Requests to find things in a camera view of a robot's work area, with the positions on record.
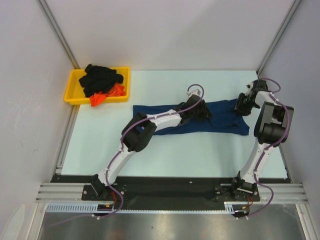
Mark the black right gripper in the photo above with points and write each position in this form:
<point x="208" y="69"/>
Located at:
<point x="240" y="104"/>

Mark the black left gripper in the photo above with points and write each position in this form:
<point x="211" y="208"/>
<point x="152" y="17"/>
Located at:
<point x="203" y="116"/>

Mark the blue t shirt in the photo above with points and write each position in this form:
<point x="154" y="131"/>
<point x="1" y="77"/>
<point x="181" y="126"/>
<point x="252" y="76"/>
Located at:
<point x="223" y="120"/>

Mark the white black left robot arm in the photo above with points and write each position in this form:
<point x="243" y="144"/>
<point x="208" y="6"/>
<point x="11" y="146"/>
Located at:
<point x="137" y="134"/>

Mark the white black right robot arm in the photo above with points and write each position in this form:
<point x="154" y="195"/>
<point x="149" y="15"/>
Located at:
<point x="271" y="129"/>

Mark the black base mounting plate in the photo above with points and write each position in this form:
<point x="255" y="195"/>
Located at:
<point x="161" y="193"/>

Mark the orange t shirt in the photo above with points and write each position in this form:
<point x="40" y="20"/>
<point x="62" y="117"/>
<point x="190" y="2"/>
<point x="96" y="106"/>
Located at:
<point x="114" y="95"/>

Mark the black t shirt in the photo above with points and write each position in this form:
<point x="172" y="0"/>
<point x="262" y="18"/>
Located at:
<point x="99" y="79"/>

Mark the yellow plastic bin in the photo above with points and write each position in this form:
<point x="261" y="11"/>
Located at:
<point x="75" y="95"/>

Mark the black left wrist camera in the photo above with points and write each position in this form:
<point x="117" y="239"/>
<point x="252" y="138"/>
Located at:
<point x="192" y="100"/>

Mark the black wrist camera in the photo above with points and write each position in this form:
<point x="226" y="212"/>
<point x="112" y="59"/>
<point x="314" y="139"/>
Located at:
<point x="192" y="100"/>
<point x="259" y="85"/>

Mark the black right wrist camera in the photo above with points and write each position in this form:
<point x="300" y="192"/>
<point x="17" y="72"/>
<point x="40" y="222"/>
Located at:
<point x="259" y="85"/>

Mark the light blue cable duct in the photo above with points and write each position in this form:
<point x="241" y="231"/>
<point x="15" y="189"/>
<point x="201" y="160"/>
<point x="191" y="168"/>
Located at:
<point x="97" y="208"/>

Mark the aluminium frame rail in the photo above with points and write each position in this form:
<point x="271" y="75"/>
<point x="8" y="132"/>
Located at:
<point x="60" y="192"/>

